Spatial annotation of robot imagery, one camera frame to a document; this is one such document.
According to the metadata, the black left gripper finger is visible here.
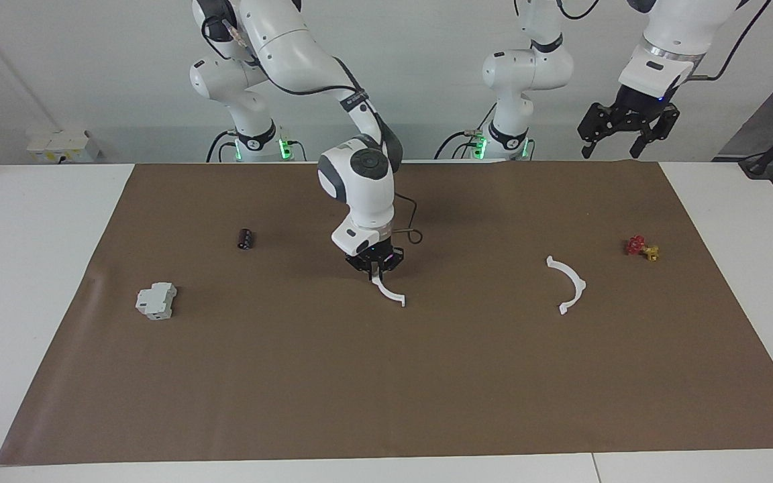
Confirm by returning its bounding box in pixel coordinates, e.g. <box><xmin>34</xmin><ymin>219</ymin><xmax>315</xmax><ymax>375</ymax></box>
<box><xmin>576</xmin><ymin>103</ymin><xmax>619</xmax><ymax>160</ymax></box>
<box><xmin>630</xmin><ymin>105</ymin><xmax>681</xmax><ymax>160</ymax></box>

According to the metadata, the white half-ring pipe clamp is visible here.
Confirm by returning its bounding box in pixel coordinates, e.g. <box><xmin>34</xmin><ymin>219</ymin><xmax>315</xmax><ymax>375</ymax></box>
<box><xmin>546</xmin><ymin>256</ymin><xmax>587</xmax><ymax>316</ymax></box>
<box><xmin>371</xmin><ymin>272</ymin><xmax>407</xmax><ymax>308</ymax></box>

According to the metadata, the brown paper table mat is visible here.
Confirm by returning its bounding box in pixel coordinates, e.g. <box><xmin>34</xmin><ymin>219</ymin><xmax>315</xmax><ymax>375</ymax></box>
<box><xmin>0</xmin><ymin>160</ymin><xmax>773</xmax><ymax>466</ymax></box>

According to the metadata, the grey circuit breaker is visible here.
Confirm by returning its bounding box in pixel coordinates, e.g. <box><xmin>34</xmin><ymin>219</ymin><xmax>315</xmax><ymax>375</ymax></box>
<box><xmin>135</xmin><ymin>282</ymin><xmax>178</xmax><ymax>321</ymax></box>

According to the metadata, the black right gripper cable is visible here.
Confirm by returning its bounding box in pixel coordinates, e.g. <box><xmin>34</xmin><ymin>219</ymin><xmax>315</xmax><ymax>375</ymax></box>
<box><xmin>200</xmin><ymin>13</ymin><xmax>423</xmax><ymax>246</ymax></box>

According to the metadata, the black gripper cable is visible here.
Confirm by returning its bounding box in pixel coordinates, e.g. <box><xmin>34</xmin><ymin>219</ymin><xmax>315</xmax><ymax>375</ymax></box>
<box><xmin>688</xmin><ymin>0</ymin><xmax>773</xmax><ymax>81</ymax></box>
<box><xmin>200</xmin><ymin>13</ymin><xmax>423</xmax><ymax>246</ymax></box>

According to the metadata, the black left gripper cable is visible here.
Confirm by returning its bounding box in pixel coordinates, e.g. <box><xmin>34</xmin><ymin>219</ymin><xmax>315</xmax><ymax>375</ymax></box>
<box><xmin>688</xmin><ymin>0</ymin><xmax>773</xmax><ymax>81</ymax></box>

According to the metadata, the brass valve with red handle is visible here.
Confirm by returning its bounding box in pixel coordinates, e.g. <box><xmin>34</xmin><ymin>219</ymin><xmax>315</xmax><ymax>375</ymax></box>
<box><xmin>625</xmin><ymin>235</ymin><xmax>660</xmax><ymax>262</ymax></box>

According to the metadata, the black base cable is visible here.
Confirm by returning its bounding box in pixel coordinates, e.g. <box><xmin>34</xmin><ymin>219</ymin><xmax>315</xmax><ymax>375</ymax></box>
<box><xmin>433</xmin><ymin>101</ymin><xmax>498</xmax><ymax>160</ymax></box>
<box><xmin>207</xmin><ymin>129</ymin><xmax>238</xmax><ymax>163</ymax></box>

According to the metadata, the white wall socket box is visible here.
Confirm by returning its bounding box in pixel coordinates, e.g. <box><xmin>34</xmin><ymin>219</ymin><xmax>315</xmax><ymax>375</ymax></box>
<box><xmin>26</xmin><ymin>129</ymin><xmax>100</xmax><ymax>163</ymax></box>

